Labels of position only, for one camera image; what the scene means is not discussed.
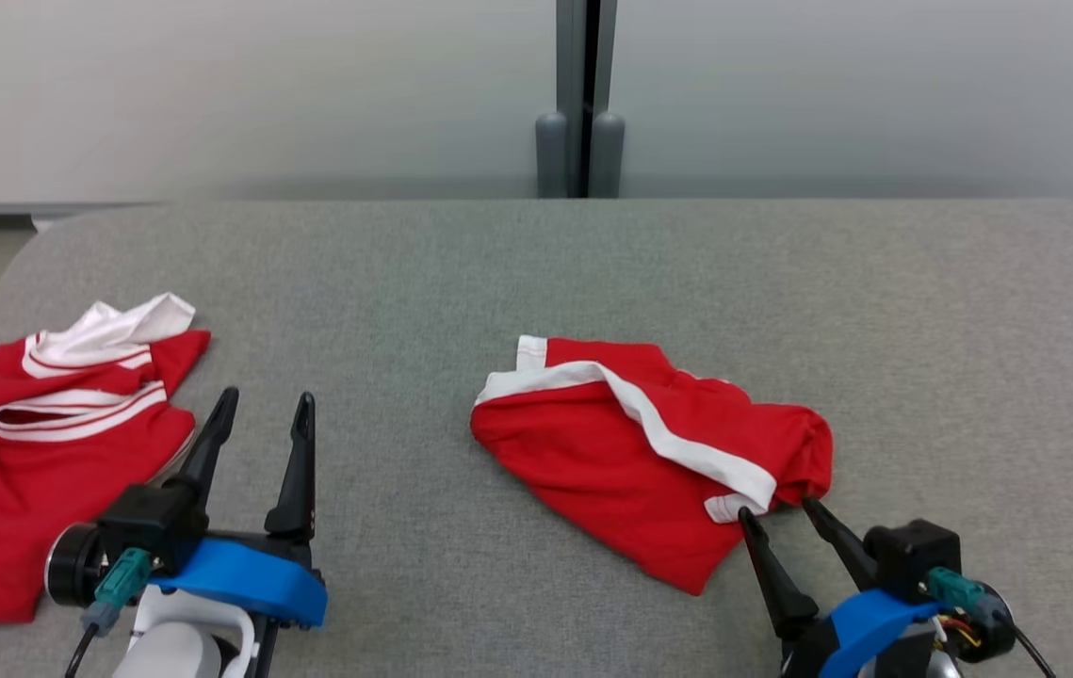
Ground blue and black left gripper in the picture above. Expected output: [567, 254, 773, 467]
[44, 386, 328, 629]

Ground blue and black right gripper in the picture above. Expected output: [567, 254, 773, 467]
[737, 496, 1017, 678]

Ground red white numbered jersey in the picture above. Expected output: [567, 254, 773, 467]
[0, 293, 212, 634]

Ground red shorts with white stripe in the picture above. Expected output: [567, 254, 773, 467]
[470, 335, 834, 596]

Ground left black cable teal plug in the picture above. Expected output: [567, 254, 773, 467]
[65, 548, 154, 678]

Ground grey partition bottom rail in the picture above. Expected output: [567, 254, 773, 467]
[0, 201, 170, 219]

